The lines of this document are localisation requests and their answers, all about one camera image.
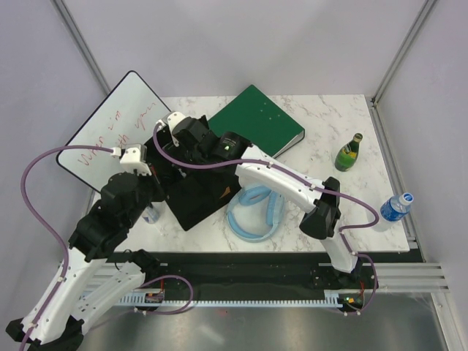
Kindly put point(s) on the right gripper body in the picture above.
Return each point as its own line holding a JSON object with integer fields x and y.
{"x": 175, "y": 151}

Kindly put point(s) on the black canvas bag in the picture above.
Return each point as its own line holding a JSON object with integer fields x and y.
{"x": 192, "y": 196}

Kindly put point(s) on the water bottle near left arm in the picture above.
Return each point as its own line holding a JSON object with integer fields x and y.
{"x": 150, "y": 214}

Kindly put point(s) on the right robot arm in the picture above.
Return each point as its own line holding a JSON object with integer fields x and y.
{"x": 319, "y": 200}

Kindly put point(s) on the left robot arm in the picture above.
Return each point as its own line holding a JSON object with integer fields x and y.
{"x": 60, "y": 320}

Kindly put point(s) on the white whiteboard red writing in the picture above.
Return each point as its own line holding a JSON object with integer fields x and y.
{"x": 126, "y": 116}

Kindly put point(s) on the light blue headphones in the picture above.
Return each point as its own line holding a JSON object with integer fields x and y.
{"x": 255, "y": 213}

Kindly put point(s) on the green glass bottle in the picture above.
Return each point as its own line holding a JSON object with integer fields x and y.
{"x": 348, "y": 154}

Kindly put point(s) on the water bottle at right edge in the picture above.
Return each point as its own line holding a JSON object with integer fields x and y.
{"x": 394, "y": 210}

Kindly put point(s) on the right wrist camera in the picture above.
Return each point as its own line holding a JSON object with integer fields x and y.
{"x": 171, "y": 120}

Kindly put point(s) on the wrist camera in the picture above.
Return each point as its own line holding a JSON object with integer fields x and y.
{"x": 132, "y": 159}
{"x": 171, "y": 120}

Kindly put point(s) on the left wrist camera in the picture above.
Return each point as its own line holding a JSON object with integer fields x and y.
{"x": 132, "y": 159}

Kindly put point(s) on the green ring binder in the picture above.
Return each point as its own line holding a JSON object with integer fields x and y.
{"x": 257, "y": 118}

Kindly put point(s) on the left corner frame post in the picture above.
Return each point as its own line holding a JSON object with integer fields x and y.
{"x": 80, "y": 42}

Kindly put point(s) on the corner frame post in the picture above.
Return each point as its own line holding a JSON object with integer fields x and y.
{"x": 404, "y": 48}
{"x": 80, "y": 42}

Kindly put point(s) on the white cable duct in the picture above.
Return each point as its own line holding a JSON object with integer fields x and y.
{"x": 142, "y": 299}

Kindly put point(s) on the right corner frame post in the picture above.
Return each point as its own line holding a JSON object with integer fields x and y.
{"x": 404, "y": 48}

